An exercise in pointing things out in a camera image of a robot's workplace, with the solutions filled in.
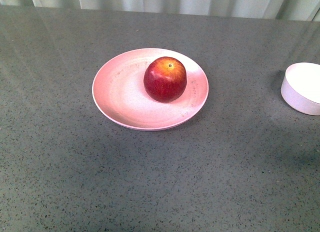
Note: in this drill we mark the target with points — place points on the white pleated curtain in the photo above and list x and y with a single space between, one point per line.
306 10

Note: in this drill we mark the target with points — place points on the pink round plate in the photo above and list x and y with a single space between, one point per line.
119 93

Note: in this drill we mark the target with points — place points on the pale pink bowl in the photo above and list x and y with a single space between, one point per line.
301 87

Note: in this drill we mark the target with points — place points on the red apple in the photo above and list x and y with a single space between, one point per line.
165 79

